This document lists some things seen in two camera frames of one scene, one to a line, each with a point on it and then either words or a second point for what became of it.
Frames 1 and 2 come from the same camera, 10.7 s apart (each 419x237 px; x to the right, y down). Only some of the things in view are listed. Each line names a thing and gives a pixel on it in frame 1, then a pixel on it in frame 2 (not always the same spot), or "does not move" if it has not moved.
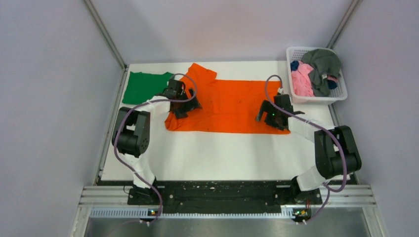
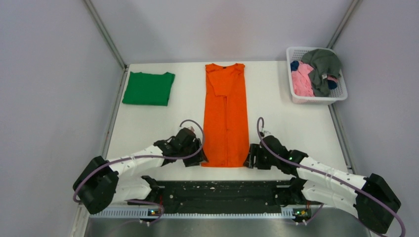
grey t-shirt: x=324 y=62 does not move
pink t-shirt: x=301 y=83 does not move
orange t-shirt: x=228 y=105 to x=227 y=142
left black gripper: x=190 y=105 to x=201 y=157
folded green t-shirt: x=141 y=86 does not move
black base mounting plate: x=224 y=193 does not move
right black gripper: x=264 y=107 to x=255 y=149
